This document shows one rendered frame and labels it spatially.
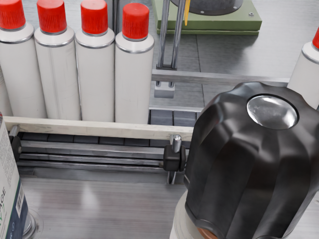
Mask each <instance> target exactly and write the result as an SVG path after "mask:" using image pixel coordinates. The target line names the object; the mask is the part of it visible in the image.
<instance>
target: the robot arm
mask: <svg viewBox="0 0 319 239"><path fill-rule="evenodd" d="M234 2H235V0H190V5H189V6H190V7H192V8H196V9H201V10H221V9H226V8H228V7H230V6H232V5H233V4H234Z"/></svg>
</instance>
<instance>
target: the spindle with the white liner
mask: <svg viewBox="0 0 319 239"><path fill-rule="evenodd" d="M183 182H184V185H185V187H186V188H187V190H186V191H185V193H184V194H183V195H182V196H181V198H180V200H179V202H178V203H177V206H176V209H175V214H174V221H173V227H172V230H171V234H170V238H169V239H286V238H287V237H288V236H289V235H290V234H291V233H292V232H293V230H294V228H295V227H296V225H297V224H298V222H299V220H300V219H301V217H302V215H303V214H304V212H305V210H306V209H307V207H308V205H309V204H310V202H311V201H312V199H313V197H314V196H315V194H316V192H317V191H318V189H319V111H317V110H316V109H314V108H313V107H311V106H310V105H308V104H307V102H306V101H305V100H304V98H303V96H302V95H301V94H299V93H297V92H296V91H294V90H292V89H289V88H287V87H278V86H271V85H267V84H264V83H261V82H243V83H239V84H238V85H237V86H235V87H234V88H233V89H232V90H230V91H227V92H221V93H219V94H218V95H216V96H215V97H214V98H213V99H212V100H211V101H210V102H209V103H208V104H207V105H206V106H205V107H204V108H203V110H202V111H201V113H200V114H199V116H198V118H197V120H196V122H195V125H194V129H193V134H192V139H191V143H190V148H189V153H188V159H187V164H186V169H185V174H184V179H183Z"/></svg>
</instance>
